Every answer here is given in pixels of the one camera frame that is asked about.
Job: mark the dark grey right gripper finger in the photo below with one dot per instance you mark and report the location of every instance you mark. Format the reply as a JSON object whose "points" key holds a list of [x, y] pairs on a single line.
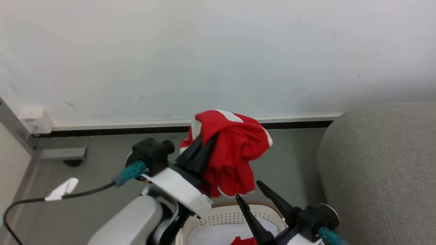
{"points": [[277, 200], [253, 221]]}

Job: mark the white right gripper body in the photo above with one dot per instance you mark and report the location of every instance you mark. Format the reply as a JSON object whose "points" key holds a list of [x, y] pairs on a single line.
{"points": [[296, 238]]}

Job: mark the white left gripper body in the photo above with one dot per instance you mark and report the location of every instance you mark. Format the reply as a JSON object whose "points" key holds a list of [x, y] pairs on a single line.
{"points": [[177, 187]]}

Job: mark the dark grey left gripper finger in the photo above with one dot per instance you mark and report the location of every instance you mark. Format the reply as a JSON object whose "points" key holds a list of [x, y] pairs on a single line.
{"points": [[188, 154], [202, 158]]}

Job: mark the red white garment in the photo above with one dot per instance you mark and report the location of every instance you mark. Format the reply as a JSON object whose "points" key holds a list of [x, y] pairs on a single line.
{"points": [[235, 149]]}

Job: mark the small red clothing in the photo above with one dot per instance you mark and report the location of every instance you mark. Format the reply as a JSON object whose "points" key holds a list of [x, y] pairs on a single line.
{"points": [[243, 241]]}

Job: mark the white perforated laundry basket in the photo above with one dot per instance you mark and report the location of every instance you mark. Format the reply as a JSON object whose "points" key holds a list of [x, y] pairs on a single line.
{"points": [[218, 217]]}

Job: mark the white black baseboard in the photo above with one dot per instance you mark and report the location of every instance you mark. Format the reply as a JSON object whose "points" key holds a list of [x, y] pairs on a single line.
{"points": [[122, 126]]}

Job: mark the grey fabric sofa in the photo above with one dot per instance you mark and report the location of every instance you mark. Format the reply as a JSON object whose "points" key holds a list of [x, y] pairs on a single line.
{"points": [[381, 170]]}

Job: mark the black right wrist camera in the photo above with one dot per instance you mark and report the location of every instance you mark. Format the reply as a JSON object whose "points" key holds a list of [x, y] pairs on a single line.
{"points": [[316, 219]]}

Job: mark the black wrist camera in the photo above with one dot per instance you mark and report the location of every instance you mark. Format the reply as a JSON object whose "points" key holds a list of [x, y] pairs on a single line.
{"points": [[153, 154], [316, 219]]}

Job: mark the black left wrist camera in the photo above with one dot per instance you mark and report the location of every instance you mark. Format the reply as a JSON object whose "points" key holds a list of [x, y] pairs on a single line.
{"points": [[153, 154]]}

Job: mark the white wall box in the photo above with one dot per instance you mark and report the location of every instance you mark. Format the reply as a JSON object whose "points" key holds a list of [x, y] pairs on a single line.
{"points": [[35, 119]]}

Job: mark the grey door frame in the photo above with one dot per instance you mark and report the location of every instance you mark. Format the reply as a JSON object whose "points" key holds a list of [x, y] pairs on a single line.
{"points": [[17, 131]]}

